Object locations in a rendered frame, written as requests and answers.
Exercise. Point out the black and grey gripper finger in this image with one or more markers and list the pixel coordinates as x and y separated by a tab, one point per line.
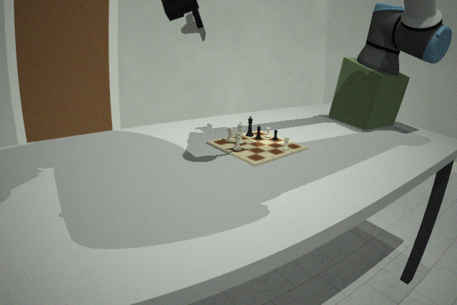
194	27

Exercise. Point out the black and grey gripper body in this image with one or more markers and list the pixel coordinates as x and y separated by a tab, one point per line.
175	9

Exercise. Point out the brown and cream chessboard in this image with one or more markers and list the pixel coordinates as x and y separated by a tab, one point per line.
257	151

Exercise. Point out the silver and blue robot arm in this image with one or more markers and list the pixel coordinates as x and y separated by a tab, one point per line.
416	29

